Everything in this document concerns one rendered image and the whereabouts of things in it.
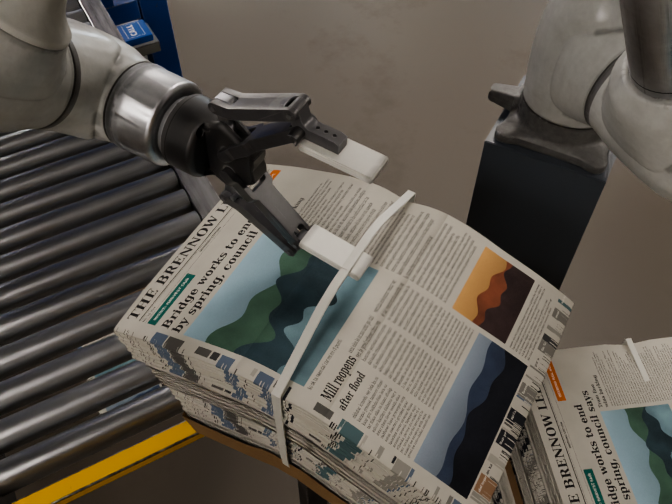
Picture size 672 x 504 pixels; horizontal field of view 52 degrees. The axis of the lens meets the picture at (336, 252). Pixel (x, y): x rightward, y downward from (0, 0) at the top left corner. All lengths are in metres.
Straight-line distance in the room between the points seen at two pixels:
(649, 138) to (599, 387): 0.40
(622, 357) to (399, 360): 0.56
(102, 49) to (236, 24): 2.57
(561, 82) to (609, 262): 1.39
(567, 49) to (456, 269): 0.42
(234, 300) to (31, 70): 0.29
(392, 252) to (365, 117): 2.01
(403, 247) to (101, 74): 0.35
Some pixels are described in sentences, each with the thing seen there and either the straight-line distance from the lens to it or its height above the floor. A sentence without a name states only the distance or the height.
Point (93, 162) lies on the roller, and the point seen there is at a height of 0.79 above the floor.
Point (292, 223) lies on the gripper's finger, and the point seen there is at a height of 1.24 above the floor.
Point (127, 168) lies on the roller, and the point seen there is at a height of 0.80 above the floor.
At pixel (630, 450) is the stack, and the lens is 1.10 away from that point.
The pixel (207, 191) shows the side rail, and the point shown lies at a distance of 1.36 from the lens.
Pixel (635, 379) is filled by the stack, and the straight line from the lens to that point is 1.16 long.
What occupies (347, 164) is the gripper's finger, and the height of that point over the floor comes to 1.37.
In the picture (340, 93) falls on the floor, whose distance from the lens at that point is 2.84.
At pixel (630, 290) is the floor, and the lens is 2.36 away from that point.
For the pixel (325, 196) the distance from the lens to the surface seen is 0.80.
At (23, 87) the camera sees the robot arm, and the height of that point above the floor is 1.42.
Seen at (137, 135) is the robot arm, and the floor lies 1.33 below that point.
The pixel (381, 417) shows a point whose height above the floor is 1.17.
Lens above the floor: 1.76
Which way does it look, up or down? 51 degrees down
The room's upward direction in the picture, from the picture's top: straight up
